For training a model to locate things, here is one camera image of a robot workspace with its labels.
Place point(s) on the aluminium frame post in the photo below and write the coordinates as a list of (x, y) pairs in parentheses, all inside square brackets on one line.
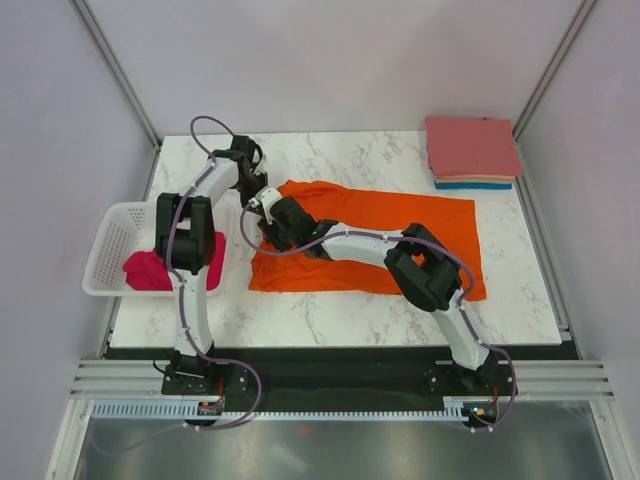
[(101, 43), (568, 40)]

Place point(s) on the left aluminium frame post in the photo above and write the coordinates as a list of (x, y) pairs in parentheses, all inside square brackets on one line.
[(101, 43)]

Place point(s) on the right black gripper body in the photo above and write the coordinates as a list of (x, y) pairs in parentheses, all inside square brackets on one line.
[(283, 241)]

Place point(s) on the magenta t-shirt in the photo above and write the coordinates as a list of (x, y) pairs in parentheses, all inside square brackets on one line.
[(145, 271)]

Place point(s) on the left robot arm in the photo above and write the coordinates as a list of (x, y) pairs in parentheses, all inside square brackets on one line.
[(185, 235)]

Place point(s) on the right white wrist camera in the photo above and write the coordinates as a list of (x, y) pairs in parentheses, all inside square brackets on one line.
[(263, 201)]

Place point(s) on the white plastic basket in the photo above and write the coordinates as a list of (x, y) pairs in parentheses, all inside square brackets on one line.
[(129, 227)]

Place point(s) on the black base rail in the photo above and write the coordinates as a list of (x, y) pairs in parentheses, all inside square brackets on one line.
[(331, 379)]

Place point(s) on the right aluminium frame post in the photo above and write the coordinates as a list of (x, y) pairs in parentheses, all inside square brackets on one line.
[(568, 40)]

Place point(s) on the folded peach t-shirt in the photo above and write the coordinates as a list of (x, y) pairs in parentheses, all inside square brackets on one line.
[(475, 179)]

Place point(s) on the orange t-shirt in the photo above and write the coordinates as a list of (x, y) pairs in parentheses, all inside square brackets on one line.
[(451, 221)]

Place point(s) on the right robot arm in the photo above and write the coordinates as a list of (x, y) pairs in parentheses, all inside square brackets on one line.
[(429, 276)]

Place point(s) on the folded pink t-shirt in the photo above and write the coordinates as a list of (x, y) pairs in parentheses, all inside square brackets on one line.
[(466, 147)]

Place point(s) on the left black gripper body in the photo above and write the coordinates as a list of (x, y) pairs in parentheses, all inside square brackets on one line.
[(249, 187)]

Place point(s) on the white slotted cable duct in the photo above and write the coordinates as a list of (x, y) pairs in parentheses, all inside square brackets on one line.
[(194, 410)]

